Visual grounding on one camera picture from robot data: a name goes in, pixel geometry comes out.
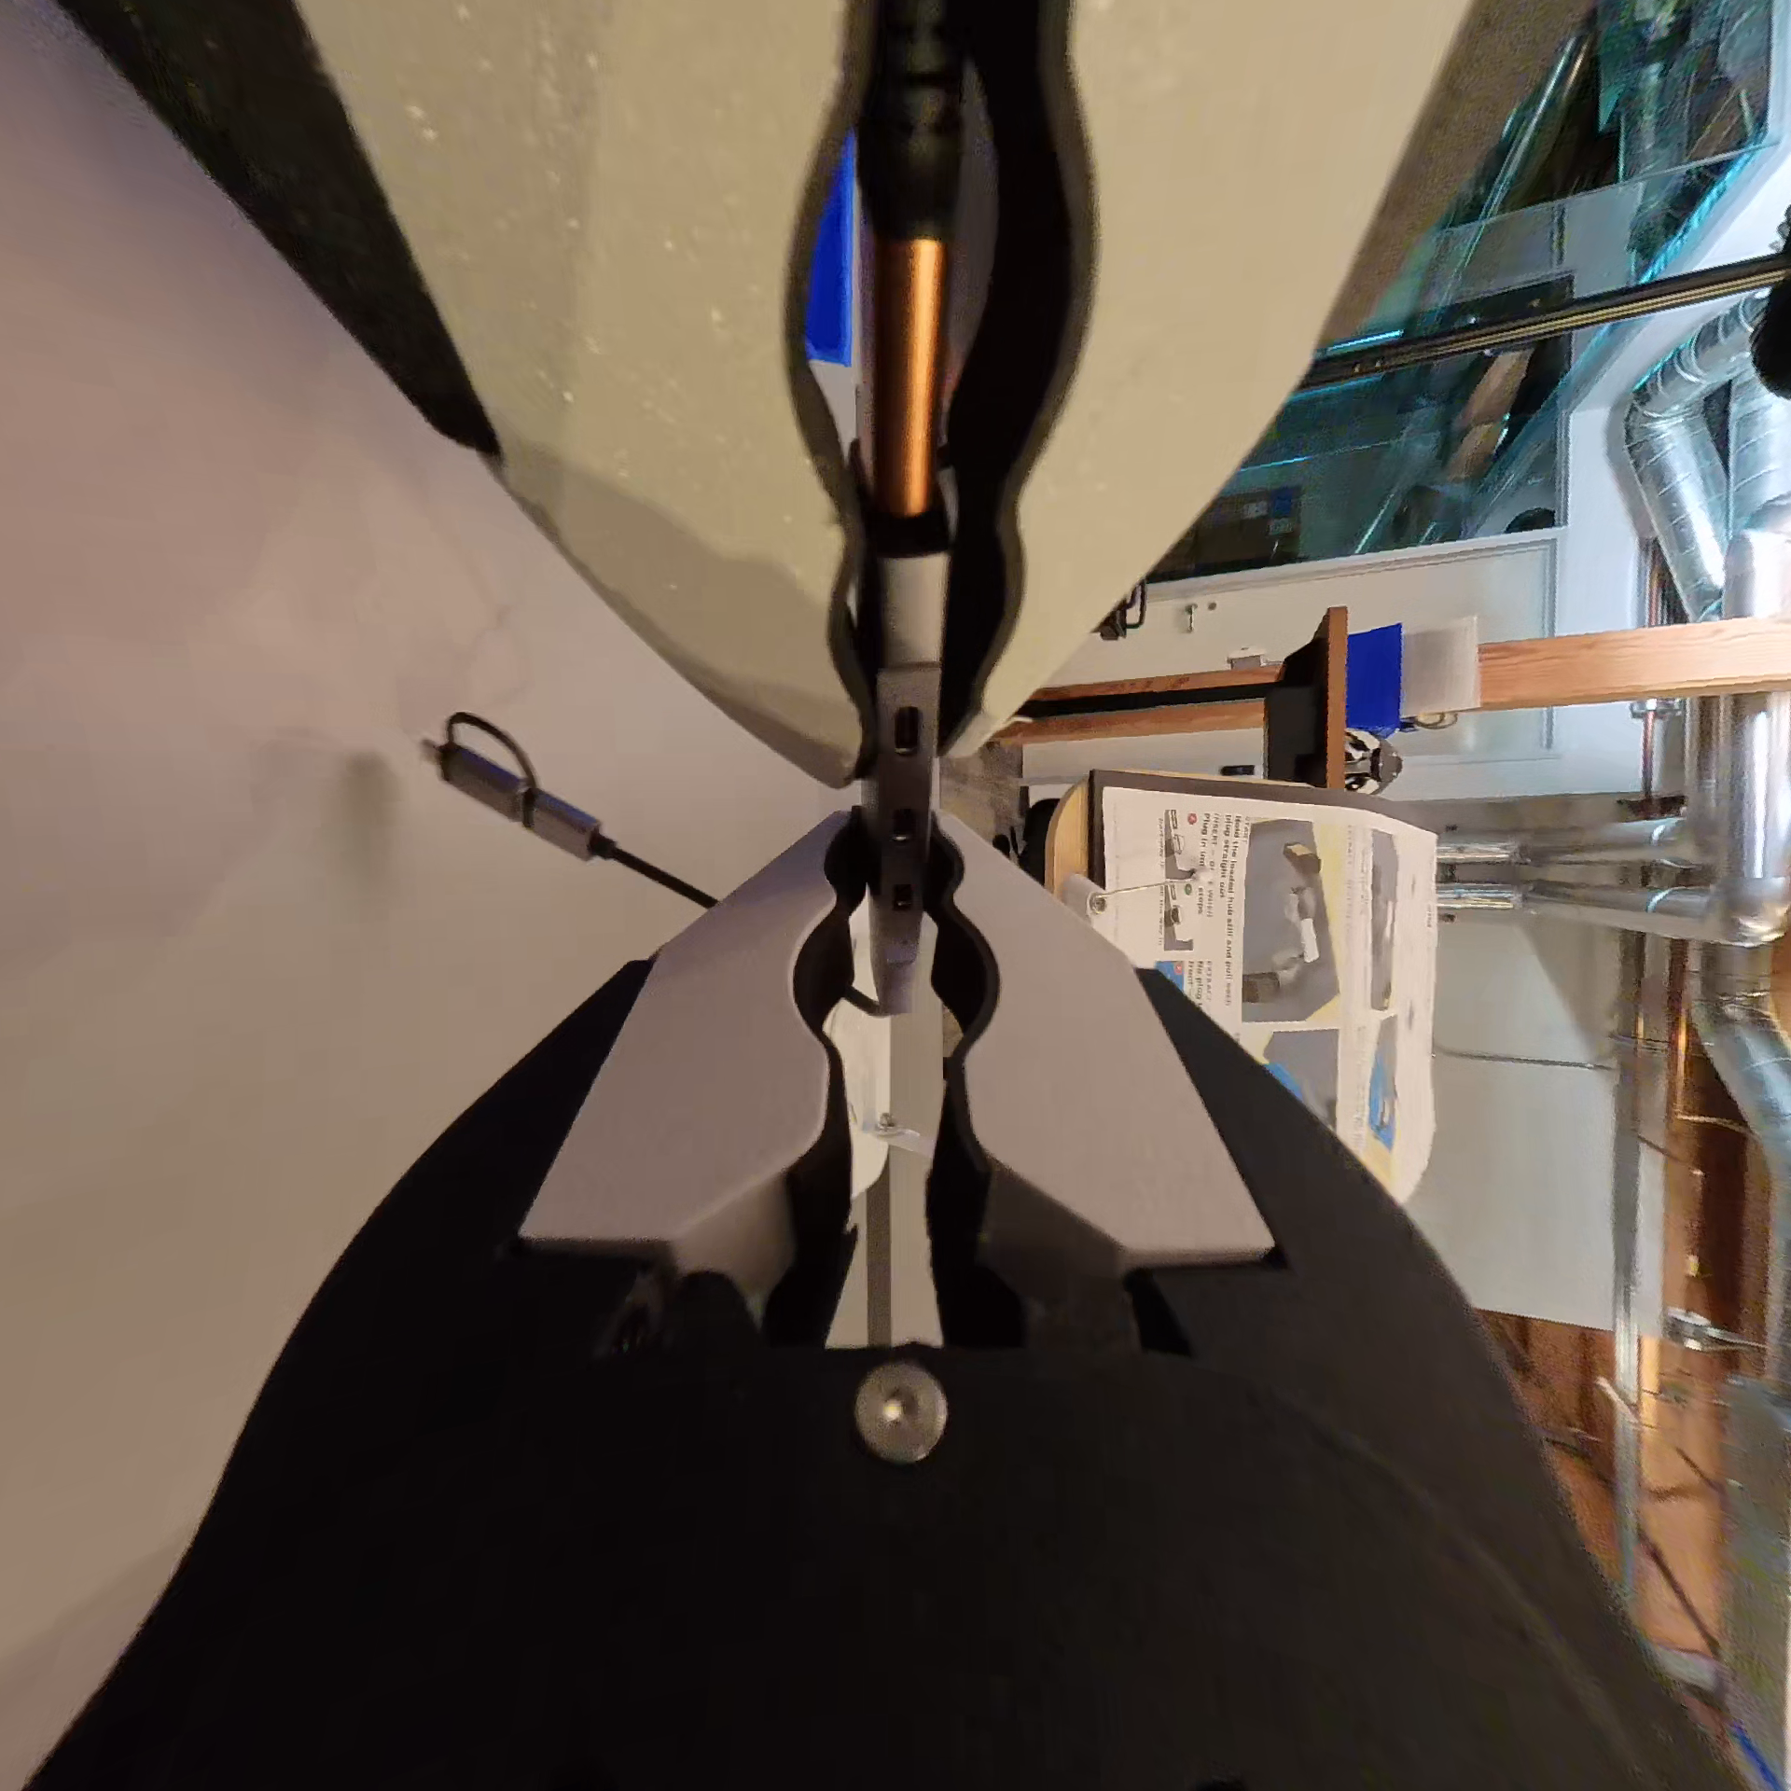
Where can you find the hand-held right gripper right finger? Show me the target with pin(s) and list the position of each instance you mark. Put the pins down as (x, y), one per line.
(1107, 1106)

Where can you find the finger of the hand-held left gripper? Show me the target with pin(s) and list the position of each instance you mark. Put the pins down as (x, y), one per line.
(620, 338)
(1204, 223)

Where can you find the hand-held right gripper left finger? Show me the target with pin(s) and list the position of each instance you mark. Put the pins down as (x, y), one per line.
(698, 1092)

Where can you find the silver USB hub white tag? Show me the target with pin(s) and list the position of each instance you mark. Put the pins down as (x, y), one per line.
(901, 798)

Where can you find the printed instruction sheet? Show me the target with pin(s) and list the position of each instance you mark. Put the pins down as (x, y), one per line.
(1261, 956)

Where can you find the blue sign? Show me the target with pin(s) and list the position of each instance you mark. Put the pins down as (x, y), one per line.
(1370, 675)

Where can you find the black metal post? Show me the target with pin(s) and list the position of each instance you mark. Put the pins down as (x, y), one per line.
(1571, 316)

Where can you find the wooden post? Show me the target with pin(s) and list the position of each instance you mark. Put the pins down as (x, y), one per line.
(1622, 667)

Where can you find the silver ventilation duct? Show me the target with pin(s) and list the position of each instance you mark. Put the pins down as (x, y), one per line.
(1750, 560)

